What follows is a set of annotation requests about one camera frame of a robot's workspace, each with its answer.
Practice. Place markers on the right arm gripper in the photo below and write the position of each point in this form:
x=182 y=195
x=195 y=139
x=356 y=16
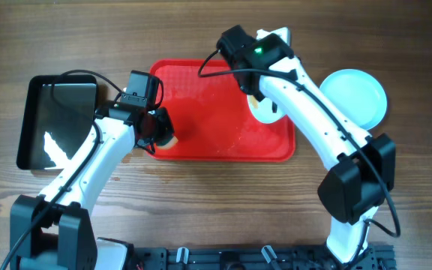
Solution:
x=260 y=94

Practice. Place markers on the black rectangular water tray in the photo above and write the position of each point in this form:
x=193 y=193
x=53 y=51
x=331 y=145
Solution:
x=56 y=121

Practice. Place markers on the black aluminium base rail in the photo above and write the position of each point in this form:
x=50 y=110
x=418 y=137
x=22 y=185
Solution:
x=375 y=257

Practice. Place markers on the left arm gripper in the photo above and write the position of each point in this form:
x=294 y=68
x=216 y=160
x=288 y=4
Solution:
x=162 y=127

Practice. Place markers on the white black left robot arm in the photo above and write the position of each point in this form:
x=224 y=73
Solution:
x=53 y=230

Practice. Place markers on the red plastic serving tray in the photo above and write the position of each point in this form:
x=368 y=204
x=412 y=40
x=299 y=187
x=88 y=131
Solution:
x=212 y=119

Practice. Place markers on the white plate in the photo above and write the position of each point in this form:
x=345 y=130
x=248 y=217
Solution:
x=262 y=111
x=358 y=95

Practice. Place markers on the orange green scrubbing sponge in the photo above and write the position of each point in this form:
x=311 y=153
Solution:
x=168 y=143

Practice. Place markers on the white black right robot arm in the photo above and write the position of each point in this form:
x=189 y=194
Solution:
x=360 y=167

